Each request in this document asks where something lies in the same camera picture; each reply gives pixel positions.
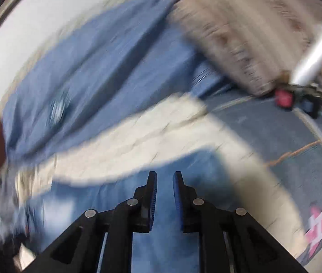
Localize light blue denim jeans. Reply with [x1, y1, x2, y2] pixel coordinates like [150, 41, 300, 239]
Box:
[25, 148, 238, 272]

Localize grey patterned bedsheet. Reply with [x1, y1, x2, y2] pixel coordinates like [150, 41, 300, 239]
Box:
[206, 90, 322, 265]

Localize cream leaf-print blanket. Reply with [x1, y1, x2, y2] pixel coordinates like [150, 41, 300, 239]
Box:
[1, 95, 307, 257]

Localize red label small bottle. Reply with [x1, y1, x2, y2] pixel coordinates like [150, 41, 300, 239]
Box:
[275, 88, 296, 110]

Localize blue label small bottle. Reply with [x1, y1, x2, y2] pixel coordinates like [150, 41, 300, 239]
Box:
[301, 95, 321, 119]

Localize blue plaid quilt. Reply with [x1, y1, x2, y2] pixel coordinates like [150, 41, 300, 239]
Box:
[2, 0, 224, 164]

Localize striped floral beige pillow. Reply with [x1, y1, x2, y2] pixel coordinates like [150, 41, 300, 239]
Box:
[170, 0, 322, 96]

